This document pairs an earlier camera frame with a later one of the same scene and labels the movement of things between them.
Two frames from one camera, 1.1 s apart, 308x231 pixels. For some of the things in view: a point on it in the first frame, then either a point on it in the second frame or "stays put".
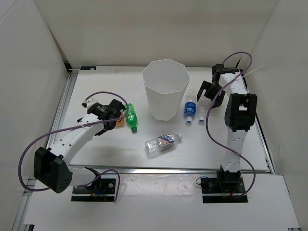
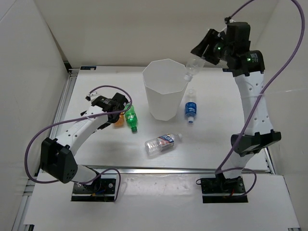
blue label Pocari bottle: x=190 y=105 stays put
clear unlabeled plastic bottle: x=202 y=105 to x=193 y=66
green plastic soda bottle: x=131 y=118 stays put
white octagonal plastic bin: x=166 y=82 stays put
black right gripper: x=205 y=85 to x=210 y=39
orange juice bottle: x=120 y=123 stays put
